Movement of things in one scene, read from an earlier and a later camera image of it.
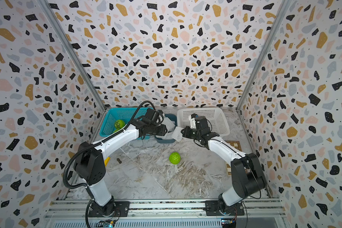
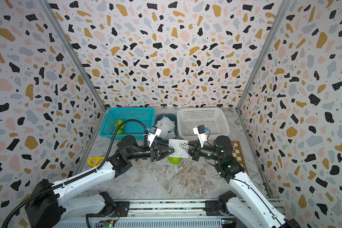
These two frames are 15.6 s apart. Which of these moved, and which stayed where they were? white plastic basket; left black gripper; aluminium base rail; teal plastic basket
Moved: left black gripper
Stayed: white plastic basket; teal plastic basket; aluminium base rail
